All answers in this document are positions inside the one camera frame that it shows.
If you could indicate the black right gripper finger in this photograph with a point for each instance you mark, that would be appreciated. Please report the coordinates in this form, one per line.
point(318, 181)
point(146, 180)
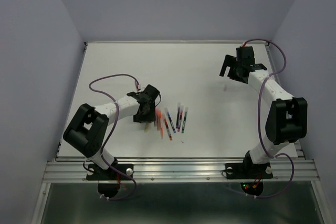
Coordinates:
point(230, 61)
point(223, 68)

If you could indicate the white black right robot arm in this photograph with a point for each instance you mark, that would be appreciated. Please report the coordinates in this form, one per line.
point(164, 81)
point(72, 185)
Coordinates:
point(287, 117)

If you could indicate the light orange marker pen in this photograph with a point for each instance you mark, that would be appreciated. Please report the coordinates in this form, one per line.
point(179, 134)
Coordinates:
point(161, 130)

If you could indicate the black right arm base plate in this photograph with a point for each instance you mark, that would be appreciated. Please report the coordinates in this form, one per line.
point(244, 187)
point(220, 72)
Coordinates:
point(251, 177)

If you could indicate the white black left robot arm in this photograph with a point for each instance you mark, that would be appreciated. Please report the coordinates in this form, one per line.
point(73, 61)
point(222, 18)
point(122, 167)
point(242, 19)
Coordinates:
point(91, 126)

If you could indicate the red orange marker pen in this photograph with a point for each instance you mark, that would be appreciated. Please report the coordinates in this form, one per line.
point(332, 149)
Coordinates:
point(167, 127)

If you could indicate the blue marker pen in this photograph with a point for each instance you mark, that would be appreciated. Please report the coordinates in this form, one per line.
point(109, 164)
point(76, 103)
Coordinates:
point(170, 119)

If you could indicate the yellow marker pen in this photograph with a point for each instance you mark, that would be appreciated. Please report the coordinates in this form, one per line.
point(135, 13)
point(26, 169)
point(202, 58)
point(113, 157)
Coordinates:
point(147, 125)

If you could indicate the aluminium front frame rails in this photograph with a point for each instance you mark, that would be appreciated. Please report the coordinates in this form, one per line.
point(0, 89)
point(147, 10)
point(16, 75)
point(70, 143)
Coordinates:
point(182, 170)

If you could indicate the green marker pen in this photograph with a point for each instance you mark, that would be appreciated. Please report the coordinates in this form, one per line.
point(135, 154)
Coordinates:
point(184, 119)

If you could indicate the aluminium table edge rail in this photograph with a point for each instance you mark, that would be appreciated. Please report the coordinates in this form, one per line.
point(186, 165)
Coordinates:
point(275, 56)

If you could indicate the dark red marker pen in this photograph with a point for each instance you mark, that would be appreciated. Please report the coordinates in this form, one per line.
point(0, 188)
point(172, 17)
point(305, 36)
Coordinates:
point(178, 117)

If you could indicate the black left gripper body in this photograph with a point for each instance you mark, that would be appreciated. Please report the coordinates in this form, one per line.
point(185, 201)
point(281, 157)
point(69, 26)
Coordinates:
point(149, 116)

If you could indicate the purple marker pen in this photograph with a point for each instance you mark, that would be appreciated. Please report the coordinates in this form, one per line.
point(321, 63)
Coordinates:
point(181, 114)

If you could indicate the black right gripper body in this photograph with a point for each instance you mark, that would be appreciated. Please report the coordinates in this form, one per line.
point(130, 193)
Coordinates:
point(233, 73)

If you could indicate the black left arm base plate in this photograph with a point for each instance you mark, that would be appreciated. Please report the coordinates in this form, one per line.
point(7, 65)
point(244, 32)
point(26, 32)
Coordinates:
point(109, 181)

